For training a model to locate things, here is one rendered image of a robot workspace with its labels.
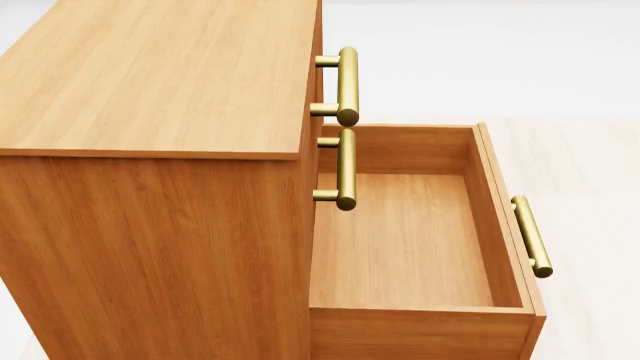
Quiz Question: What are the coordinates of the open wooden drawer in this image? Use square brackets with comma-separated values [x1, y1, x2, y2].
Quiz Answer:
[308, 121, 549, 360]

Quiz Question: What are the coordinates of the wooden cabinet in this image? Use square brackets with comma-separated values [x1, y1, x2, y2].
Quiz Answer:
[0, 0, 325, 360]

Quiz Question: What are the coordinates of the brass bar drawer handle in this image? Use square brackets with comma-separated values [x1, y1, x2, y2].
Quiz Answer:
[510, 194, 555, 279]
[312, 127, 358, 212]
[309, 45, 361, 128]

